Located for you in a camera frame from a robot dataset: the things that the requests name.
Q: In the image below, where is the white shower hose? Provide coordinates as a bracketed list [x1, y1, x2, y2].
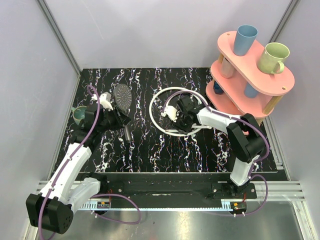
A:
[148, 86, 212, 137]

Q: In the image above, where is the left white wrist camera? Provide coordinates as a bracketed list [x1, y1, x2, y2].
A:
[99, 92, 114, 111]

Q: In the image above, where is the light blue cup middle shelf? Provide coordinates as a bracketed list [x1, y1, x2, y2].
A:
[244, 83, 259, 99]

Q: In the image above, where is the pink cup middle shelf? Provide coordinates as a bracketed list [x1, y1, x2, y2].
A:
[220, 57, 236, 79]

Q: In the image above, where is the blue tumbler on top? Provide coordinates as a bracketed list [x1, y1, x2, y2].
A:
[233, 24, 258, 56]

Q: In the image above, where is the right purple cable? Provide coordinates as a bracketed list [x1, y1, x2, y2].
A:
[162, 89, 272, 217]

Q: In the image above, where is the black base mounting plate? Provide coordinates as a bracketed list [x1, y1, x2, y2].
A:
[107, 180, 257, 211]

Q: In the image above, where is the aluminium rail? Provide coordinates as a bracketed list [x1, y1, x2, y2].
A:
[253, 181, 305, 203]

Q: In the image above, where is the pink three-tier shelf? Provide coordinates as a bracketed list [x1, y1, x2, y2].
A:
[205, 31, 295, 124]

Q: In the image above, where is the grey shower head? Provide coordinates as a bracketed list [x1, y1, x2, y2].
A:
[114, 84, 132, 142]

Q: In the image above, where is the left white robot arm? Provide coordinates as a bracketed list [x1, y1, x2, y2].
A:
[26, 105, 131, 234]

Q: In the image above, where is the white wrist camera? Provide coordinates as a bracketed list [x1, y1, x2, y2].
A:
[99, 92, 114, 111]
[161, 105, 180, 123]

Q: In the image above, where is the green mug on shelf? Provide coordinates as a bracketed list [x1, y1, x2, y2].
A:
[257, 42, 290, 75]

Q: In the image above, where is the dark blue cup bottom shelf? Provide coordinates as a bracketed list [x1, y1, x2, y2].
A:
[213, 81, 224, 95]

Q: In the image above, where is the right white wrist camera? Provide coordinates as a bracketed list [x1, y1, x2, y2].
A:
[161, 105, 180, 123]

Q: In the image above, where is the teal ceramic cup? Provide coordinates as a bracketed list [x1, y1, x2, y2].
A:
[70, 105, 87, 126]

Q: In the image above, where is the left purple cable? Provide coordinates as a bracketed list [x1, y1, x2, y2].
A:
[37, 84, 143, 240]

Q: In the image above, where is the purple cable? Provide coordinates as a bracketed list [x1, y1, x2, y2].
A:
[162, 89, 272, 217]
[37, 84, 143, 240]

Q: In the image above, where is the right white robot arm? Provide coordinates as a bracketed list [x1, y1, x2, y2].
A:
[163, 97, 270, 199]

